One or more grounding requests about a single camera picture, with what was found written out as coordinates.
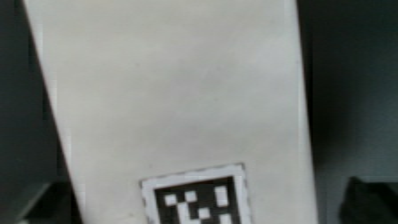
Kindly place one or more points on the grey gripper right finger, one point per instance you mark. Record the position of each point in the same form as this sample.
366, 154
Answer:
369, 203

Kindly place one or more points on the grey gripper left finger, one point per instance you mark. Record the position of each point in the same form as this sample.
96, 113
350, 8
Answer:
44, 205

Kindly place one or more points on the white cabinet top block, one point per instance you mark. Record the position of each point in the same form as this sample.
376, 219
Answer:
174, 82

